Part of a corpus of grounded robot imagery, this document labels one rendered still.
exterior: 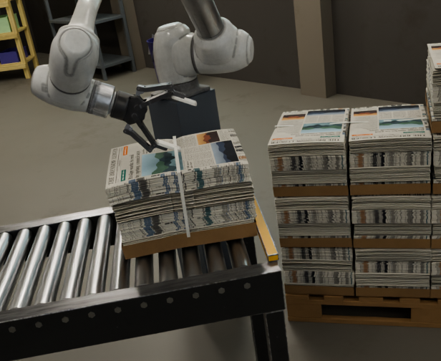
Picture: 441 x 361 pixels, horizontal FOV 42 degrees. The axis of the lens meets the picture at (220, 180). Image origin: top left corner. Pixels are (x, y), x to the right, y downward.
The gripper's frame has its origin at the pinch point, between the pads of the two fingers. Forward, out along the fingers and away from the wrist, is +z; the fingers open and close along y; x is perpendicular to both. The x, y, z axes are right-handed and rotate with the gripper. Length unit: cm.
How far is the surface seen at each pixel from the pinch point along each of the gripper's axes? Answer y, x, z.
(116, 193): 18.7, 14.7, -13.2
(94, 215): 43.3, -17.7, -15.6
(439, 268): 32, -26, 115
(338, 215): 28, -39, 74
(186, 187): 11.8, 14.2, 3.7
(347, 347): 75, -25, 95
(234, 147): 1.0, 2.7, 14.8
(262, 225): 17.8, 11.4, 28.2
